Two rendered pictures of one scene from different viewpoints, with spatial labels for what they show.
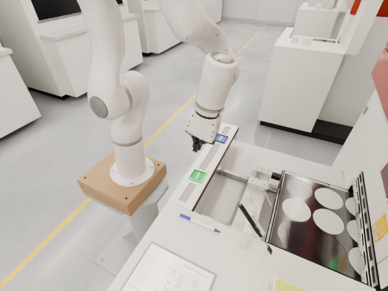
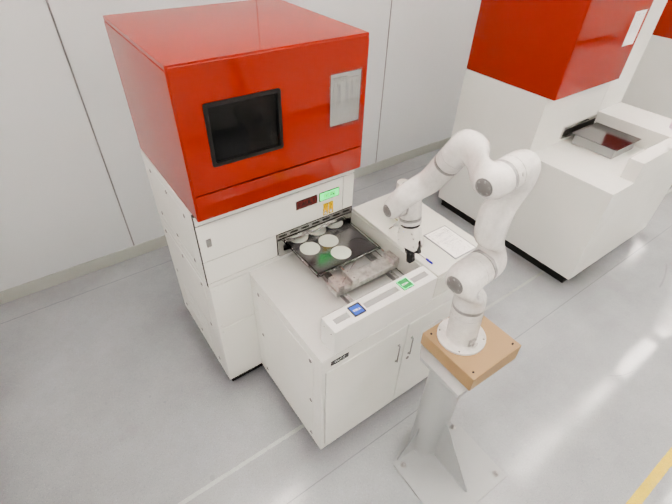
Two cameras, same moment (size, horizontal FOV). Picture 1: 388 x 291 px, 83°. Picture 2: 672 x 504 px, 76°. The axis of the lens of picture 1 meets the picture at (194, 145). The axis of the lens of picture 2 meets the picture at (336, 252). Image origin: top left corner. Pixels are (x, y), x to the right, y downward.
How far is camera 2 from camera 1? 2.02 m
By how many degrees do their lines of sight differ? 96
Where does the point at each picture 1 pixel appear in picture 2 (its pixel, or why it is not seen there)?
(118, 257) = (474, 464)
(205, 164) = (391, 292)
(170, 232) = (442, 258)
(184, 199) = (424, 274)
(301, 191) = (323, 258)
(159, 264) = (453, 248)
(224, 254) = not seen: hidden behind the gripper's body
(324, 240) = (343, 235)
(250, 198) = (363, 273)
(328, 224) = (330, 239)
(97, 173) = (500, 345)
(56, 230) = not seen: outside the picture
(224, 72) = not seen: hidden behind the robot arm
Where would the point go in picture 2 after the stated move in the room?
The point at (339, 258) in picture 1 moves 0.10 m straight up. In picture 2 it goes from (345, 228) to (346, 212)
